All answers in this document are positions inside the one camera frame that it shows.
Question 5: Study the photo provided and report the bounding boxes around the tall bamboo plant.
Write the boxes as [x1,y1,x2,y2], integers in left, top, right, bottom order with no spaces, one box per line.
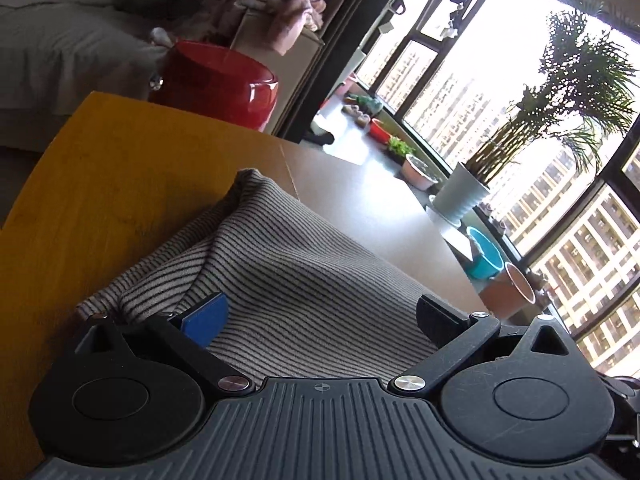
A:
[465,0,636,191]

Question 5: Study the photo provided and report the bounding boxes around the pink clothes pile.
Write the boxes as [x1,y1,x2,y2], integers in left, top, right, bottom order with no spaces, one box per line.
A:
[200,0,326,56]

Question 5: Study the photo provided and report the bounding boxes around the black window frame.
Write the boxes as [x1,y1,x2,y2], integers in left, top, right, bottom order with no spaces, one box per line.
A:
[350,0,640,376]

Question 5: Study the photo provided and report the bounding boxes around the grey covered sofa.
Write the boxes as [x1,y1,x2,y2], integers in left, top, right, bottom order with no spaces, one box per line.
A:
[0,0,171,151]

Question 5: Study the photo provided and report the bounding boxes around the grey striped pants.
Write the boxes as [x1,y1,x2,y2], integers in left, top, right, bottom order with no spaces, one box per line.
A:
[75,169,493,393]

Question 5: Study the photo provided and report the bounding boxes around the dark brown curtain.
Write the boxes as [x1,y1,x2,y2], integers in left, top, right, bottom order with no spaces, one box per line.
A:
[270,0,451,143]

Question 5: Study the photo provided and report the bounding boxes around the white plant pot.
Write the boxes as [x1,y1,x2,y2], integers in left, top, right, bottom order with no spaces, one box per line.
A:
[431,162,492,226]

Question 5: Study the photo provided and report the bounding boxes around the cardboard box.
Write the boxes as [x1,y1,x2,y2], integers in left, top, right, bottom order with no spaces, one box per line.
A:
[232,7,326,138]

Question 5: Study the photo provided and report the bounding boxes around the green toy figure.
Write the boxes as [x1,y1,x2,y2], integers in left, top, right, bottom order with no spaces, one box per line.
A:
[347,92,386,116]

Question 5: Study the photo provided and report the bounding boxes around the small green plant pot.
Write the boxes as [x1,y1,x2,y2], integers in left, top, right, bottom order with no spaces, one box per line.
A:
[387,137,416,166]

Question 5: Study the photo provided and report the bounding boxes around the teal plastic basin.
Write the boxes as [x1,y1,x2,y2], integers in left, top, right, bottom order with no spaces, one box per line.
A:
[466,226,505,281]

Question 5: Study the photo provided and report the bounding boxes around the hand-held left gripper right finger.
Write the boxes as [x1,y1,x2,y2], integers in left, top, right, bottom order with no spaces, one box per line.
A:
[389,294,574,402]

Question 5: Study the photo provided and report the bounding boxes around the red glossy round stool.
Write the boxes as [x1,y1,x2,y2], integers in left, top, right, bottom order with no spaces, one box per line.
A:
[148,40,280,133]

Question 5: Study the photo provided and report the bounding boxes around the red bowl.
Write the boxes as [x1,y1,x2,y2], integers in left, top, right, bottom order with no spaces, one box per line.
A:
[369,119,393,145]

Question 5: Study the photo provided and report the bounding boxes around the terracotta pink pot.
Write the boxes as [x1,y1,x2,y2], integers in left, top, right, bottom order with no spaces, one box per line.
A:
[479,261,537,318]

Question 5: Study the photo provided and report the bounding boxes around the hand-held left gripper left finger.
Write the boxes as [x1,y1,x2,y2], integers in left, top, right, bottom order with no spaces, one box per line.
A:
[74,292,254,400]

